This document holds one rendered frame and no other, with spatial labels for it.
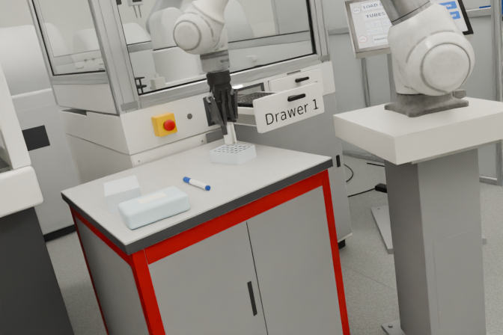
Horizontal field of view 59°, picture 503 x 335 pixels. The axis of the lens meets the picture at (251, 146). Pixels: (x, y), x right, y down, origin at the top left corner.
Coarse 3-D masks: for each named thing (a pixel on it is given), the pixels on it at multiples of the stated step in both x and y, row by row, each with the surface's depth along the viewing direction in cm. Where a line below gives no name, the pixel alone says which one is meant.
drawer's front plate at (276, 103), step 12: (312, 84) 155; (264, 96) 146; (276, 96) 147; (312, 96) 156; (264, 108) 145; (276, 108) 147; (288, 108) 150; (300, 108) 153; (312, 108) 157; (264, 120) 145; (288, 120) 151
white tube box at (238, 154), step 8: (224, 144) 148; (240, 144) 144; (216, 152) 140; (224, 152) 138; (232, 152) 138; (240, 152) 136; (248, 152) 138; (216, 160) 142; (224, 160) 139; (232, 160) 137; (240, 160) 136; (248, 160) 138
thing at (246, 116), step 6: (240, 108) 154; (246, 108) 151; (252, 108) 148; (210, 114) 172; (240, 114) 154; (246, 114) 151; (252, 114) 149; (240, 120) 156; (246, 120) 153; (252, 120) 150
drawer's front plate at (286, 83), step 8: (304, 72) 196; (312, 72) 198; (320, 72) 200; (272, 80) 186; (280, 80) 188; (288, 80) 190; (312, 80) 198; (320, 80) 201; (272, 88) 186; (280, 88) 188; (288, 88) 191
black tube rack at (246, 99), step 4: (256, 92) 180; (260, 92) 178; (264, 92) 176; (240, 96) 177; (244, 96) 174; (248, 96) 172; (252, 96) 171; (256, 96) 169; (260, 96) 166; (240, 100) 166; (244, 100) 165; (248, 100) 163; (252, 100) 162; (240, 104) 160; (244, 104) 158; (248, 104) 156
